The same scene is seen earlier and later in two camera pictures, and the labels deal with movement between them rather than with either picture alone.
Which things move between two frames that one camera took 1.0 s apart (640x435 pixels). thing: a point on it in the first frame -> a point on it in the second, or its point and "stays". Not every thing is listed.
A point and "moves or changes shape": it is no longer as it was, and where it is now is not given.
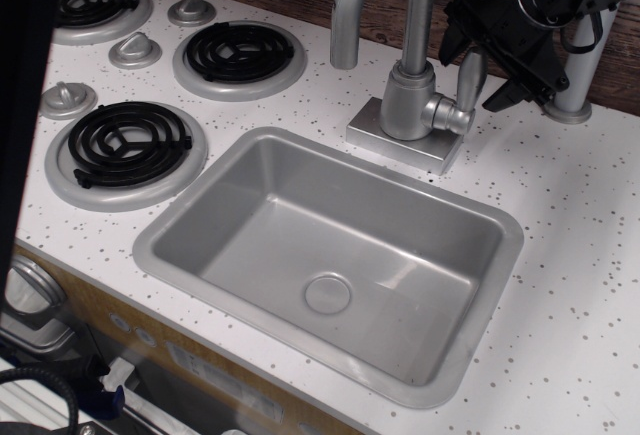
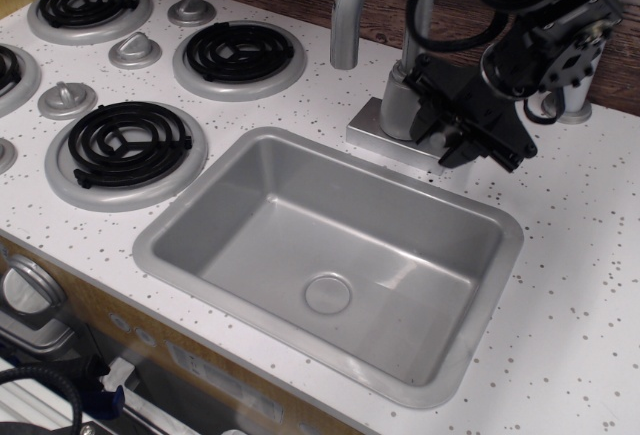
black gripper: x=525 y=51 -> x=472 y=119
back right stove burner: x=240 y=60 stays
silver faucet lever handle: x=441 y=111 moves or changes shape
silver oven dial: x=32 y=289 stays
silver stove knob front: x=67 y=100 stays
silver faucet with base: x=409 y=123 stays
